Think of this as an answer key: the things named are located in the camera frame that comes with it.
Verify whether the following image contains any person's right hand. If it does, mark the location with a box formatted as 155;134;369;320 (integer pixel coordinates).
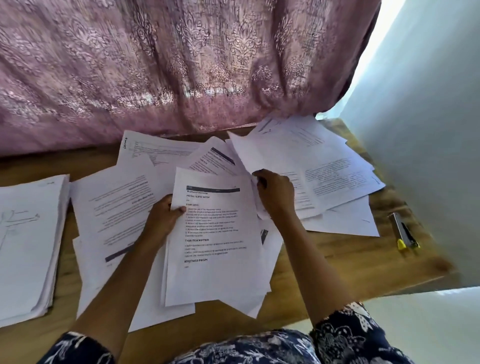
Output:
252;168;298;225

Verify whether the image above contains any person's left hand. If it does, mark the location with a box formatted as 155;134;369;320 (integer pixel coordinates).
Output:
138;194;188;250

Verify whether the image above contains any person's right forearm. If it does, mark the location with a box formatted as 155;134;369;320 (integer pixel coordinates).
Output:
270;213;355;325

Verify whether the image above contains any person's left forearm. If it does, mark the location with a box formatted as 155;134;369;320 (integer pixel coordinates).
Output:
69;238;165;355

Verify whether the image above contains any silver yellow black stapler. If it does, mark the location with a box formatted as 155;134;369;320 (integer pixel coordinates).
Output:
387;210;422;252

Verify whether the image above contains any pink patterned curtain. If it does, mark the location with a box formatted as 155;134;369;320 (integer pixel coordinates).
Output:
0;0;383;158

